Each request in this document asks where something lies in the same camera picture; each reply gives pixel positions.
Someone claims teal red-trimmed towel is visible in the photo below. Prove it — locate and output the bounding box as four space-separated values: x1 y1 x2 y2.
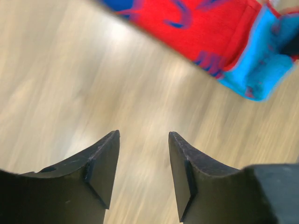
104 0 299 101

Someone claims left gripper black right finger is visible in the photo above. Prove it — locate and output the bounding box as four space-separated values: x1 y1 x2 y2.
169 132 299 224

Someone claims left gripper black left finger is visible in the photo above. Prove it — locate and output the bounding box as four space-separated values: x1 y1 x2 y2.
0 130 120 224

